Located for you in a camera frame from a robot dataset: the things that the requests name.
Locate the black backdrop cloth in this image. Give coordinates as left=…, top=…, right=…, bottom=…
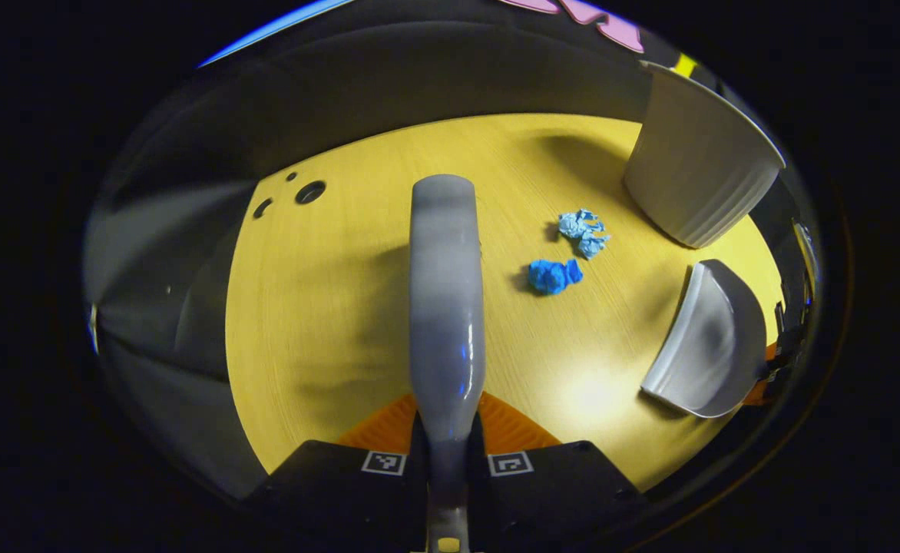
left=85, top=0, right=819, bottom=500

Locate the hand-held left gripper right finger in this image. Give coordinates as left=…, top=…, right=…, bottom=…
left=467, top=392, right=647, bottom=553

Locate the light blue paper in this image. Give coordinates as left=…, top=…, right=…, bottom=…
left=558, top=208, right=611, bottom=260

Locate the small grey broom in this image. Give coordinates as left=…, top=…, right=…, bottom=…
left=408, top=174, right=487, bottom=553

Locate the dark blue paper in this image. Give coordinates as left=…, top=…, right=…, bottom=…
left=528, top=258, right=584, bottom=296

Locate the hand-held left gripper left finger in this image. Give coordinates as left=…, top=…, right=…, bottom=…
left=247, top=393, right=429, bottom=553

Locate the grey dustpan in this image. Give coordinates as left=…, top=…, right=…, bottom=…
left=640, top=259, right=769, bottom=419

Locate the white ribbed garbage bin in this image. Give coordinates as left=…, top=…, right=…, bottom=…
left=623, top=60, right=787, bottom=250

